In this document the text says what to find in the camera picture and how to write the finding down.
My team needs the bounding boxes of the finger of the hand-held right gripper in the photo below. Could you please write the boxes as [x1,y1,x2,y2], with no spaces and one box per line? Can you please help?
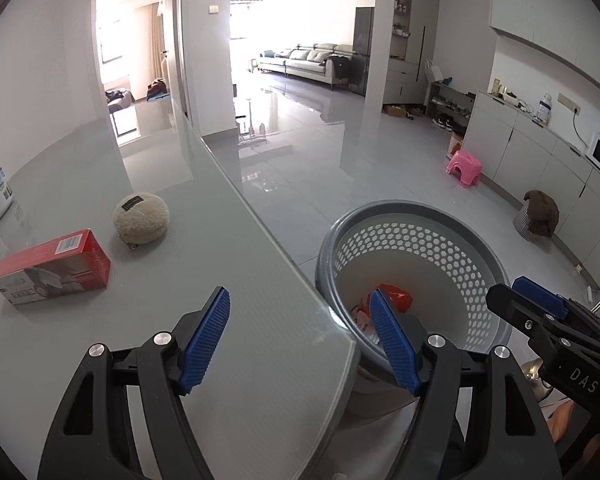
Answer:
[486,284,571,348]
[511,276,570,320]

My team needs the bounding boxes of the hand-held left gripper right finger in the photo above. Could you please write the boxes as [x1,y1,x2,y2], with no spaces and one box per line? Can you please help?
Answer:
[369,290,565,480]

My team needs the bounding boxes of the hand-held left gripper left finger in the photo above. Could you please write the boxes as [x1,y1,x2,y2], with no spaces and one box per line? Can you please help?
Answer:
[36,286,231,480]

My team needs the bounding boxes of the red plastic wrapper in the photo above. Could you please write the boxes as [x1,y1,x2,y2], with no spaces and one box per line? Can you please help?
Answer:
[377,283,413,313]

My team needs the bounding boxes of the grey perforated basket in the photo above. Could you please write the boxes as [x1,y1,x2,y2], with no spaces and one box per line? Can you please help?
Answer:
[315,200,513,418]

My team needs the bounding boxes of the person's right hand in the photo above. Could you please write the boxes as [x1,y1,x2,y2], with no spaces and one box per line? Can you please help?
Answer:
[547,402,600,461]

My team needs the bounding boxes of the brown cloth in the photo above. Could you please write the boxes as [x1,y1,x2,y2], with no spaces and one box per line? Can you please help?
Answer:
[524,190,560,238]

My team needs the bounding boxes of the grey sideboard cabinet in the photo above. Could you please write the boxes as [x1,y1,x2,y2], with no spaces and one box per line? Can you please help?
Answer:
[467,91,600,291]

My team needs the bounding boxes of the beige fuzzy ball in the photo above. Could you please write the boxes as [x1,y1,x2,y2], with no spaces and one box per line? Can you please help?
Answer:
[112,191,170,247]

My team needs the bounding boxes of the pink plastic stool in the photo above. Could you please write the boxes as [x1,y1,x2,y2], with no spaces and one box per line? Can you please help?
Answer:
[446,149,482,189]

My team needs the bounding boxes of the red and white carton box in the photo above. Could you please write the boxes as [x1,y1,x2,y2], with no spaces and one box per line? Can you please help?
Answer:
[0,229,112,306]

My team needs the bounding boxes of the white bottle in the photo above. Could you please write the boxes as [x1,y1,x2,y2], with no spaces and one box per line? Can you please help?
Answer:
[537,92,554,126]

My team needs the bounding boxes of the shoe rack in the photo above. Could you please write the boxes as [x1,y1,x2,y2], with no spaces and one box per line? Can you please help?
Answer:
[425,80,477,133]

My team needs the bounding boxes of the brown cardboard box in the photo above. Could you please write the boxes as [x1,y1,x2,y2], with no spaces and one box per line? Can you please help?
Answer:
[382,104,426,120]

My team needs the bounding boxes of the dark grey refrigerator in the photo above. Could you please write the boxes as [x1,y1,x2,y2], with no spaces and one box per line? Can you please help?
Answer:
[352,6,375,97]

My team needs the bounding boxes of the grey sofa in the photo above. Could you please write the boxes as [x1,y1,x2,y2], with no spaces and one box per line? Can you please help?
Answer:
[257,42,355,92]

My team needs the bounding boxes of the beige curtain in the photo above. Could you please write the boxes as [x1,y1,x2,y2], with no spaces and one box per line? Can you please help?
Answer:
[147,2,164,86]

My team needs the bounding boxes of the wire mesh bin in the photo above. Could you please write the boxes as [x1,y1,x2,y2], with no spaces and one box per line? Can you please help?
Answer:
[512,205,542,245]

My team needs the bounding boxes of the black power cable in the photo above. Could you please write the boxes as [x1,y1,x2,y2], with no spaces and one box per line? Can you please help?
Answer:
[572,107,589,155]

